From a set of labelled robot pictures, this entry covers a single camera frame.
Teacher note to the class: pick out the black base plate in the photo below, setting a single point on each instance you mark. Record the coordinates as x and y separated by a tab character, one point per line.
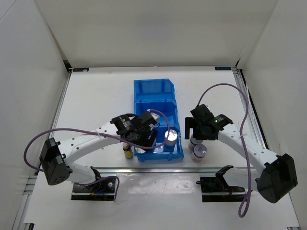
212	193
105	190

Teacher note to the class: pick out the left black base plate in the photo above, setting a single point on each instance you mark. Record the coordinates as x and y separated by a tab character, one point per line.
105	190

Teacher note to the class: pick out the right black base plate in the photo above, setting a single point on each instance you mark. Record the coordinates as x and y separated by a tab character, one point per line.
212	193

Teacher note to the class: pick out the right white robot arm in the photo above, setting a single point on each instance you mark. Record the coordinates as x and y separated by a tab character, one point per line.
274	174

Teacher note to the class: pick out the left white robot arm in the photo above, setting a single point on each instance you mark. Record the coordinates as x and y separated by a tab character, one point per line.
58	158

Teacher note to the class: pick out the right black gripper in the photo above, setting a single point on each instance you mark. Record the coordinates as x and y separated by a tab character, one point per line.
191	123

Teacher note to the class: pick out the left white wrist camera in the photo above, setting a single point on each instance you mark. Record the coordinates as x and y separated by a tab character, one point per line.
155	116

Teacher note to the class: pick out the front small amber bottle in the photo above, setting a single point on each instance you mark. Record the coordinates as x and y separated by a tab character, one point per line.
128	153

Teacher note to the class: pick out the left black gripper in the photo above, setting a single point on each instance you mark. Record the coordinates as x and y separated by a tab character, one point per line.
146	142

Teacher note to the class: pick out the silver-lid blue-label bottle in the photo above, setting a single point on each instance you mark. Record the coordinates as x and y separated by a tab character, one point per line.
139	150
170	140

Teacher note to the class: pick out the blue three-compartment plastic bin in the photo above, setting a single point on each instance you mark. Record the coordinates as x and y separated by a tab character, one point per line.
158	94

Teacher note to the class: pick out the red-logo lid jar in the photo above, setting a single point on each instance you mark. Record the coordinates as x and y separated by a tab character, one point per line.
193	142
198	153

